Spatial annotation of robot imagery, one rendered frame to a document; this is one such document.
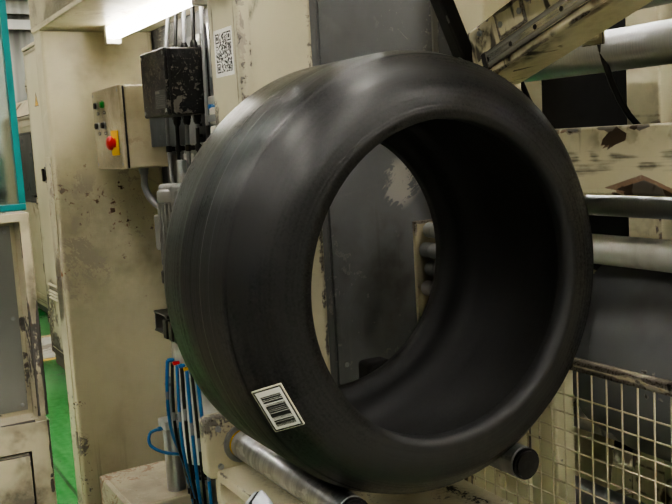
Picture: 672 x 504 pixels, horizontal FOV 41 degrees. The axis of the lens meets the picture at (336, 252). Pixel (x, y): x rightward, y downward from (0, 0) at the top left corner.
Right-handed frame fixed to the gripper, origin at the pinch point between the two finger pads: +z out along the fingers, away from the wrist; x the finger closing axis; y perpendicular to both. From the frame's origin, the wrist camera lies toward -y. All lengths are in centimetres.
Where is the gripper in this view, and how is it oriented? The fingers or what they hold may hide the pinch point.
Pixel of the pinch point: (253, 499)
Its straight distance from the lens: 94.8
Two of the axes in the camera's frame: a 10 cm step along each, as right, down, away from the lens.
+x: 8.5, -3.4, -3.9
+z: 0.7, -6.8, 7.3
